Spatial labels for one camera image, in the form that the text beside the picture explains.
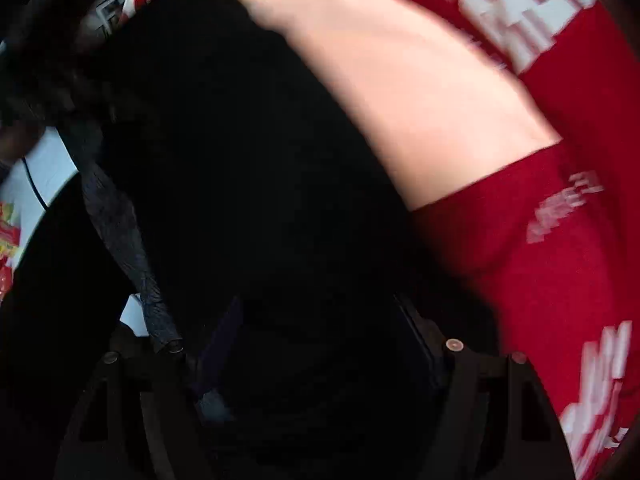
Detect black cable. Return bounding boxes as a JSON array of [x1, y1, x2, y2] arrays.
[[21, 156, 50, 210]]

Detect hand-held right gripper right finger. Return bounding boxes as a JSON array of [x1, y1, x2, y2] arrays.
[[394, 294, 577, 480]]

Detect red printed blanket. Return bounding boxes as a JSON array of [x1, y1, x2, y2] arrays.
[[195, 0, 640, 480]]

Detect red gold patterned cloth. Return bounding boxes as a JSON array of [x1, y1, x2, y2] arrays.
[[0, 199, 23, 302]]

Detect black leaf-print pants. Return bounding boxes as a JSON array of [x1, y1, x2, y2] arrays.
[[0, 0, 501, 411]]

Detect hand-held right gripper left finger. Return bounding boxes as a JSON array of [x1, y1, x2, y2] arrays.
[[54, 294, 243, 480]]

